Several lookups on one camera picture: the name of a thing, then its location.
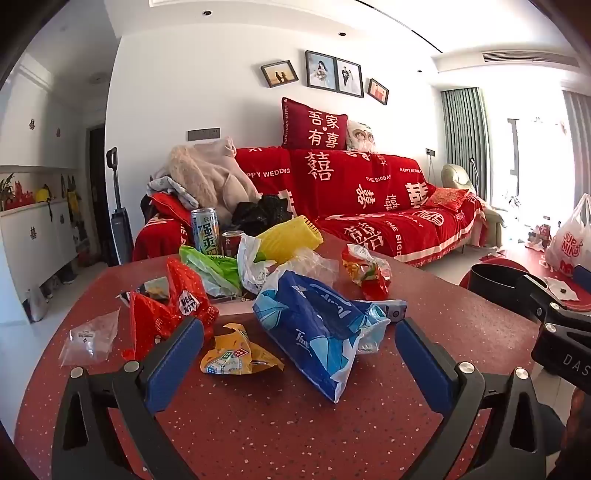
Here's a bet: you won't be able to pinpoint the yellow ribbed plastic piece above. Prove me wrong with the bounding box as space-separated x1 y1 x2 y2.
254 215 324 264

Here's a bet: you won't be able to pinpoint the crumpled white plastic bag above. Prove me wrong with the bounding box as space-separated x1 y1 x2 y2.
236 233 278 294

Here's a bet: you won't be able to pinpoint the green curtain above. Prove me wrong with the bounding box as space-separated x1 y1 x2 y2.
441 88 490 195
563 90 591 195

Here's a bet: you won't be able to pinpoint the red shelf decoration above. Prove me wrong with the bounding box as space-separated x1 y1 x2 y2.
0 175 35 210

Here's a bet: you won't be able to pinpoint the blue tissue packet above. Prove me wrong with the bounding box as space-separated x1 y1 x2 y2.
253 270 391 403

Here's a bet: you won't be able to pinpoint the person's right forearm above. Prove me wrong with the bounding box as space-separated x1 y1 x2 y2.
569 388 591 462

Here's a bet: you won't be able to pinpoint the bride portrait photo frame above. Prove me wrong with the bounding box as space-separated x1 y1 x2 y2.
305 51 338 90

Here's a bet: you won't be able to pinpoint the white floor bag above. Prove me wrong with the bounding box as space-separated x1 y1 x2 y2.
25 288 49 321

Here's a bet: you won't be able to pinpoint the black plastic bin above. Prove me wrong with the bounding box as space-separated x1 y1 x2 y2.
471 263 536 305

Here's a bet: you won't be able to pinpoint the grey cloth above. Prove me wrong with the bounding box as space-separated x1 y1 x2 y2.
148 175 199 208

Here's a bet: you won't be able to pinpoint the round red table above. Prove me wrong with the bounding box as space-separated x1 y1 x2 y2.
522 244 591 315

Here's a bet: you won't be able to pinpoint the red patterned snack bag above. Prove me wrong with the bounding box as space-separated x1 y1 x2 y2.
122 258 220 363

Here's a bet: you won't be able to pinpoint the white printed shopping bag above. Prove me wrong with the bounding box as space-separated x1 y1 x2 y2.
545 194 591 278

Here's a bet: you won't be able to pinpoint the white printed pillow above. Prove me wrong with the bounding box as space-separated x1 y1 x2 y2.
346 121 377 153

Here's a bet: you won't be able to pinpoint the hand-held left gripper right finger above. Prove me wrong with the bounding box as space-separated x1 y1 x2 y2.
394 318 548 480

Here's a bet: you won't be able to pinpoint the clear plastic wrap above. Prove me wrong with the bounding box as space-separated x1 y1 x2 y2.
277 247 340 278

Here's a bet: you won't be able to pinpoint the small clear plastic bag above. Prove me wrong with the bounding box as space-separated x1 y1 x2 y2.
59 308 121 367

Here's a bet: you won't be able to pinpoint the white tissue sheet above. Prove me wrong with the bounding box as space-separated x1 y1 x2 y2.
545 276 587 303

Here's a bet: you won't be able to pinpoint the sunset photo frame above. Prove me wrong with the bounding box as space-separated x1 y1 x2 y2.
261 61 297 88

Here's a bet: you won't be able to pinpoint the white cabinet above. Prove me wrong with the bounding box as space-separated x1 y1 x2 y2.
0 166 79 324

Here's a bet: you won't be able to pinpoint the sofa with red printed cover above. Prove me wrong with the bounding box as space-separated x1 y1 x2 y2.
133 147 490 268

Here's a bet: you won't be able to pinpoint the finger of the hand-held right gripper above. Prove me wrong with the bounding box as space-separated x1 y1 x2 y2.
518 273 591 318
526 300 591 340

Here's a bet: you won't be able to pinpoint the dark interior door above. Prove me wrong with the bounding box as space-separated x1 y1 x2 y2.
88 124 112 264

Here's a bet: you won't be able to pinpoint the upright vacuum cleaner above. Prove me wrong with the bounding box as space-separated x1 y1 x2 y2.
106 147 134 266

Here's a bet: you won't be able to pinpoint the green plastic bag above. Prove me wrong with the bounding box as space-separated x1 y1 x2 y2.
179 246 243 296

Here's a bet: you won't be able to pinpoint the beige fluffy coat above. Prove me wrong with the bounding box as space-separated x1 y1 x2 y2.
167 136 262 222

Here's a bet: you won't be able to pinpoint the red photo frame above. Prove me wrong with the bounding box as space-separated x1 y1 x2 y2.
367 78 389 106

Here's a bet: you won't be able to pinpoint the couple portrait photo frame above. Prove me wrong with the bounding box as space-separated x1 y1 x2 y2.
335 58 364 97

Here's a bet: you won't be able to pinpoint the air conditioner vent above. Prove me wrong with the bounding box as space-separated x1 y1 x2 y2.
482 52 580 65

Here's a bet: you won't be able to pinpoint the red orange snack wrapper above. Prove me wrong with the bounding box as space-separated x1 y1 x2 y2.
342 244 392 301

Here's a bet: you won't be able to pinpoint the tall printed drink can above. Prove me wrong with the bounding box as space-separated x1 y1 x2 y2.
191 208 222 257

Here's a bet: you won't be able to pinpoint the black clothing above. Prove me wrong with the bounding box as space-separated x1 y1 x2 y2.
231 194 291 232

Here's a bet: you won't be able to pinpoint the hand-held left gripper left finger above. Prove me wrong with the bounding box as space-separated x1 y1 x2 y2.
52 316 206 480

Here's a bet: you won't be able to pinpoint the yellow snack wrapper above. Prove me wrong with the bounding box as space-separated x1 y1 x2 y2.
199 323 286 376

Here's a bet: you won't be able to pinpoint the red printed pillow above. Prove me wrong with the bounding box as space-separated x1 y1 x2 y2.
281 97 349 151

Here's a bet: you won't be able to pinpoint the red drink can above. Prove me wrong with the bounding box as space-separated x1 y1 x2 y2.
222 230 245 259

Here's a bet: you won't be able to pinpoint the red folded cloth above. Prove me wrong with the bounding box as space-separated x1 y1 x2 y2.
152 193 195 227

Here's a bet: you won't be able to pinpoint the small red embroidered cushion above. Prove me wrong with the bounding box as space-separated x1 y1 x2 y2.
427 187 469 213

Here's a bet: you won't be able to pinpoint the person's dark trousers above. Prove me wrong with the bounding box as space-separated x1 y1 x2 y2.
538 404 575 446

